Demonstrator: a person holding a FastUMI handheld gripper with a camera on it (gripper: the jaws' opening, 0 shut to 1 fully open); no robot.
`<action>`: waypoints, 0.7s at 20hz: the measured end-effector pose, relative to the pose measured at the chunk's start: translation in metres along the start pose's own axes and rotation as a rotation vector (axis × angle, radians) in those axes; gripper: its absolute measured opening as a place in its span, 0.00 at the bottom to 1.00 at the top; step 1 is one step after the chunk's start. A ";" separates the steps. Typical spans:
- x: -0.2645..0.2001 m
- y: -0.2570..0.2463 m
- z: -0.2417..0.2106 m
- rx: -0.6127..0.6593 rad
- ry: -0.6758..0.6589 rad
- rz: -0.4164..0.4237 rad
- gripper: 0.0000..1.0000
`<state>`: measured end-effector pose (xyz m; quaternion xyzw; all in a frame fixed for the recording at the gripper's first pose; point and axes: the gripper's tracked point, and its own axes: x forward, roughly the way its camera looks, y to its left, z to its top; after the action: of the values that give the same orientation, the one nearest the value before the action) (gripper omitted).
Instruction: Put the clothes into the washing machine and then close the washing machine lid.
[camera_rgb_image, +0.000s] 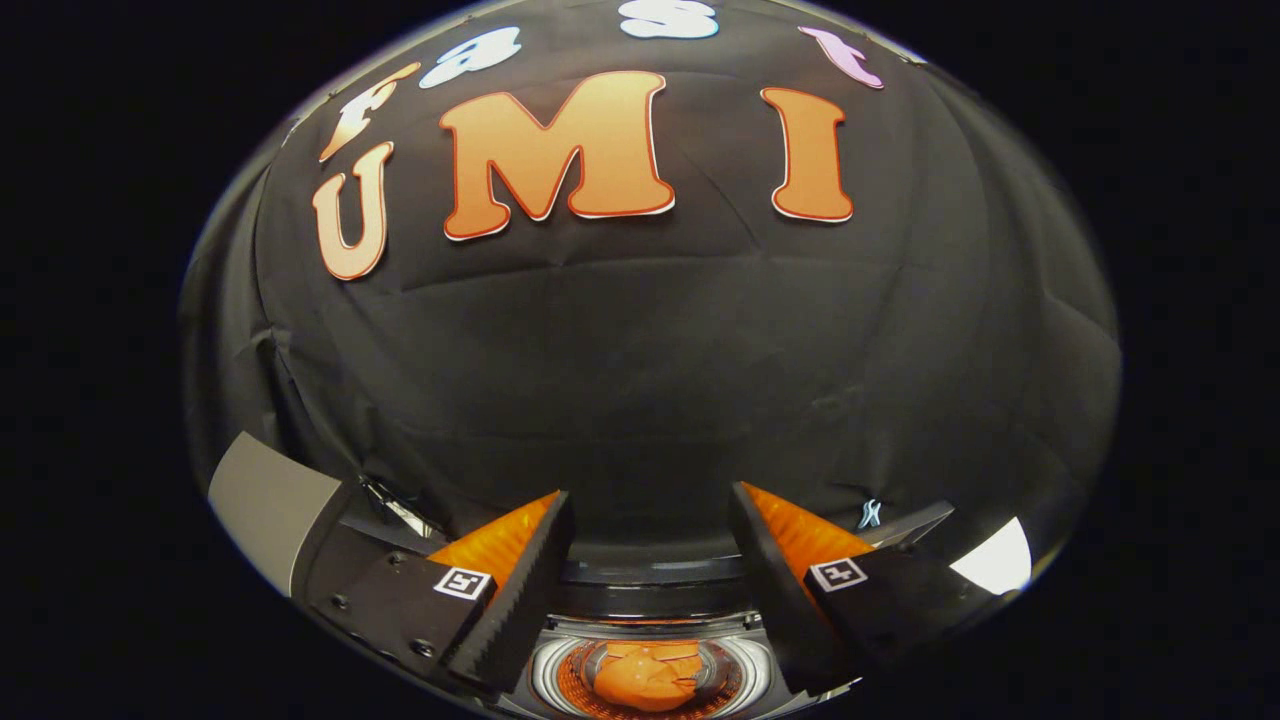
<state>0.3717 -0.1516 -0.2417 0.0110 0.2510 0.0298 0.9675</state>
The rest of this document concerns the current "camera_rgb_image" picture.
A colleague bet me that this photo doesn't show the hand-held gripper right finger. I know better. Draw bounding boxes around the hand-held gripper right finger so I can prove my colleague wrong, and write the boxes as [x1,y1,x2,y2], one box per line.
[732,482,1007,699]

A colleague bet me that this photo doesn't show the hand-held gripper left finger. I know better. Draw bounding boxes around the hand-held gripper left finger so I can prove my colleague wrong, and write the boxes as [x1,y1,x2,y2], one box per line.
[306,490,576,699]

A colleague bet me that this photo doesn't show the grey washing machine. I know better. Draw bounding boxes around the grey washing machine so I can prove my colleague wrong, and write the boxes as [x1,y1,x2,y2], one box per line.
[300,500,901,720]

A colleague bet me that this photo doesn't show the yellow polo shirt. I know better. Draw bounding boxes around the yellow polo shirt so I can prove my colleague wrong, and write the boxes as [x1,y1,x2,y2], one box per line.
[590,640,707,713]

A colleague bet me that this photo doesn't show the white box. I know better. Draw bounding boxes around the white box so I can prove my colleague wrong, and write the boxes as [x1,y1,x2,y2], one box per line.
[948,516,1034,597]

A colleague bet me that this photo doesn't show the black backdrop cloth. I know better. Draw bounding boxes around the black backdrop cloth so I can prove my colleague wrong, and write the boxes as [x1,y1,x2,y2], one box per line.
[180,0,1121,601]

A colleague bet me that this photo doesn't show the grey cabinet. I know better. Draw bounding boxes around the grey cabinet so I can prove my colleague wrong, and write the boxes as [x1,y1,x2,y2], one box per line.
[207,431,348,599]

